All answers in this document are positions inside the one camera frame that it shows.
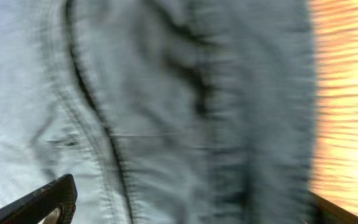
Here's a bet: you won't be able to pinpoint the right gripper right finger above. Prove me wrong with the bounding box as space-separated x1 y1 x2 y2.
310 192 358 224

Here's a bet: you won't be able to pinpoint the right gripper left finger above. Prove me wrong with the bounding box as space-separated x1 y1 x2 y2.
0 174 77 224

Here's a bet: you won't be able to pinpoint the dark blue shorts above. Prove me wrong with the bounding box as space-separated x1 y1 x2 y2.
0 0 316 224

